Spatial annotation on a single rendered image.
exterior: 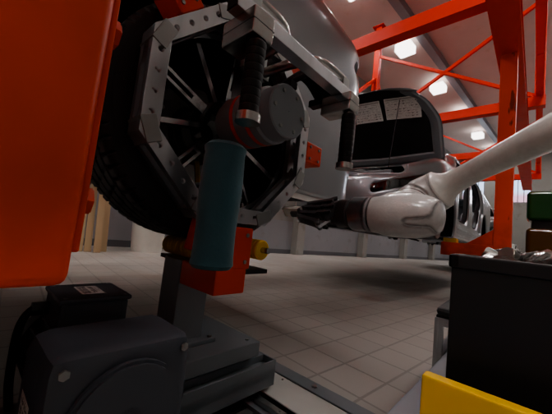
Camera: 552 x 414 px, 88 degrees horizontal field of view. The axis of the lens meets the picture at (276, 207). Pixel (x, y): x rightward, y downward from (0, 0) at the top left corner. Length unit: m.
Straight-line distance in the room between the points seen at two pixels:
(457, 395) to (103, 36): 0.31
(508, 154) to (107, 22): 0.67
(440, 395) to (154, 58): 0.68
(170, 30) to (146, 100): 0.16
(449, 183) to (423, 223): 0.17
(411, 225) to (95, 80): 0.61
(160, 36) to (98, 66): 0.49
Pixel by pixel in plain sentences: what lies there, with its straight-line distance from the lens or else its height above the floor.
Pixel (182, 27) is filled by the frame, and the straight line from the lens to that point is 0.76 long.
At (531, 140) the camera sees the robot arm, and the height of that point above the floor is 0.78.
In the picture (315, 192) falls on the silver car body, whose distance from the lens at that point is 1.29.
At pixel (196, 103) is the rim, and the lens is 0.85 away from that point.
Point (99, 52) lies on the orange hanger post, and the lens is 0.24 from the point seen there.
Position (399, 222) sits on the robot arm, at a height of 0.62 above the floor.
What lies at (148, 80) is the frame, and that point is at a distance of 0.68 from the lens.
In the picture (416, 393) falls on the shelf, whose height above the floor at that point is 0.45.
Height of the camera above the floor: 0.57
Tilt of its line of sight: 5 degrees up
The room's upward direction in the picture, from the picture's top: 6 degrees clockwise
